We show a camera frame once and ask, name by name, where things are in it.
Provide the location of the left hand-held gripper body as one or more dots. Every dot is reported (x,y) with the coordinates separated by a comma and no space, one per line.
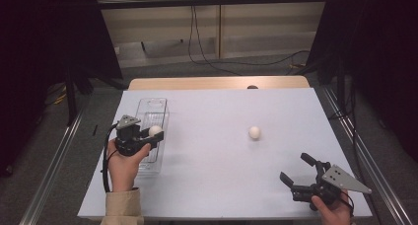
(129,142)

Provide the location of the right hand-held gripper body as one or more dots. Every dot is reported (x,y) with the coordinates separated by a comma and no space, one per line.
(328,185)

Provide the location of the white egg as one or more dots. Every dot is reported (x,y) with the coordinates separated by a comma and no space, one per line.
(155,130)
(254,133)

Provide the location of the clear plastic container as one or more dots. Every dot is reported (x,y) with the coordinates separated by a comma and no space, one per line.
(152,108)

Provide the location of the person's right hand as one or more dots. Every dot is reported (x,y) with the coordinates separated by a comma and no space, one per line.
(332,214)

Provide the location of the person's left hand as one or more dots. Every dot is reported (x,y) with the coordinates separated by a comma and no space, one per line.
(123,172)

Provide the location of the black pen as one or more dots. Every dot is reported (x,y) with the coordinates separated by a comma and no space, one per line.
(95,130)

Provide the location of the light wooden table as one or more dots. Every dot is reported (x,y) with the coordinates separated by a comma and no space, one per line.
(197,83)

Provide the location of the black stand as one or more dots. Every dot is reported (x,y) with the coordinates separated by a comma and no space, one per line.
(70,100)

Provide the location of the small dark round object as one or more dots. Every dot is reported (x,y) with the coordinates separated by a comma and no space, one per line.
(252,87)

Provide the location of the black curtain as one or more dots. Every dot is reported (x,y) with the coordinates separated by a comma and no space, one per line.
(33,54)
(378,37)

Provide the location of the black horizontal bar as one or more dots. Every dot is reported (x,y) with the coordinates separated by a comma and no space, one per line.
(197,2)

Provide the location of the metal floor rail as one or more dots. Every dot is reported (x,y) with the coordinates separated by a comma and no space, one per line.
(371,172)
(49,175)

